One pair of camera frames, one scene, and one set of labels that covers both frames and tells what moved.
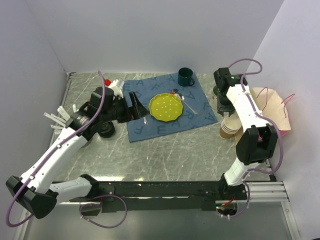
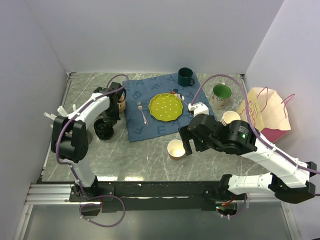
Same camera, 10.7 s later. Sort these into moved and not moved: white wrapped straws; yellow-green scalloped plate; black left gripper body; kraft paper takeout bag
Moved: black left gripper body
Not moved: kraft paper takeout bag; yellow-green scalloped plate; white wrapped straws
